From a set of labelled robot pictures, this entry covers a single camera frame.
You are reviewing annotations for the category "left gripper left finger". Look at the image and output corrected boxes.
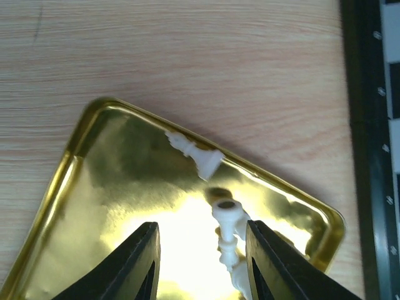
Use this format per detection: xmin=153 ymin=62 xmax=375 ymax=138
xmin=54 ymin=222 xmax=161 ymax=299

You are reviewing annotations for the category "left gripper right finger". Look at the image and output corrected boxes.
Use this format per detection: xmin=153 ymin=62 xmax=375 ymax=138
xmin=246 ymin=220 xmax=359 ymax=300

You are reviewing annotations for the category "black grey chess board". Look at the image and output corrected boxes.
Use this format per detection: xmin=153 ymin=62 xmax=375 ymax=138
xmin=340 ymin=1 xmax=399 ymax=299

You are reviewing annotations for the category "white chess piece lying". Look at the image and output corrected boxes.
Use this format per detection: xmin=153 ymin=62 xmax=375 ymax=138
xmin=212 ymin=198 xmax=243 ymax=273

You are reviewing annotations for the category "white bishop lying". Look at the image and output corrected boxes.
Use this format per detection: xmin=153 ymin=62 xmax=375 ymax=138
xmin=165 ymin=131 xmax=224 ymax=181

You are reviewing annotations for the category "gold metal tray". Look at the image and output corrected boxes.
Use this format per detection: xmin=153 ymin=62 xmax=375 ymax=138
xmin=1 ymin=97 xmax=345 ymax=299

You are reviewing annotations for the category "white chess piece under finger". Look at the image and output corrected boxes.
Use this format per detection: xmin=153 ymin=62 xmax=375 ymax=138
xmin=231 ymin=212 xmax=253 ymax=300

